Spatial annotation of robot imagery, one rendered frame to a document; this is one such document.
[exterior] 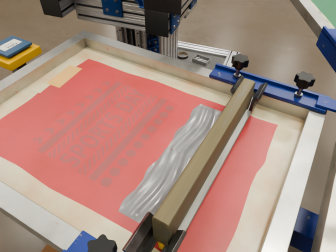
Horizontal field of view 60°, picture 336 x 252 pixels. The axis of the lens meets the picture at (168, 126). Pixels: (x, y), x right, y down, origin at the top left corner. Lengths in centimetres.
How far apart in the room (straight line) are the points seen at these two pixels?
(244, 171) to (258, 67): 215
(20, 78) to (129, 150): 39
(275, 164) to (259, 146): 5
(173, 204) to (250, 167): 25
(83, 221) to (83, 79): 45
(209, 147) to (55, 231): 30
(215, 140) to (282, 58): 244
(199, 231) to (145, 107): 35
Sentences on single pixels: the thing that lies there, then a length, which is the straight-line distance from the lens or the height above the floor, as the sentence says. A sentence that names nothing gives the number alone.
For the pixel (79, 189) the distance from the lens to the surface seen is 63.
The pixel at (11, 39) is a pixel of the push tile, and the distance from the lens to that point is 116.
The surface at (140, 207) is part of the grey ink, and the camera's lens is 57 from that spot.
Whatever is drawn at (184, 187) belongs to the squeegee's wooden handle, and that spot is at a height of 106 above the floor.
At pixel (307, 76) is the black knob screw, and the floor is 106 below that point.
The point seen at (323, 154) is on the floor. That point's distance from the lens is 214.
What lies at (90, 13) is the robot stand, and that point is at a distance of 133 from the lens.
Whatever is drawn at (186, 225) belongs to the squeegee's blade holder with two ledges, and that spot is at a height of 100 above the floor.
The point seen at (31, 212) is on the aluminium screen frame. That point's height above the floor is 99.
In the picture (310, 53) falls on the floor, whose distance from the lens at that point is 313.
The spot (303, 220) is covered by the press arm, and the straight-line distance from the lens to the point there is 66.
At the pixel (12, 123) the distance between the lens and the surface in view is 82.
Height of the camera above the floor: 146
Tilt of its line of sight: 45 degrees down
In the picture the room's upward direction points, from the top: straight up
